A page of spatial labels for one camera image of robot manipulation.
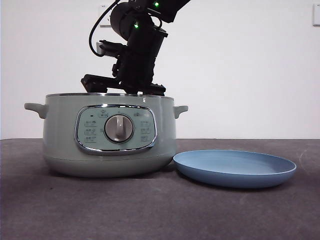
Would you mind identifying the white wall power socket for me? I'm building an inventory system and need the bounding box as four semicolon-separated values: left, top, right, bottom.
98;4;112;28

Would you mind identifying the white wall switch plate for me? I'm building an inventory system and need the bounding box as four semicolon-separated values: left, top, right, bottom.
312;3;320;27

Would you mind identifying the pale green electric steamer pot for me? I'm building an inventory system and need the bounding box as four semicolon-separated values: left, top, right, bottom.
24;92;189;179

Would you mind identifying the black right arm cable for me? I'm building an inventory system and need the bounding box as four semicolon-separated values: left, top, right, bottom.
89;0;121;58

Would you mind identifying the blue round plate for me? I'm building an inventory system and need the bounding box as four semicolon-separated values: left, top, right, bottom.
172;149;298;189

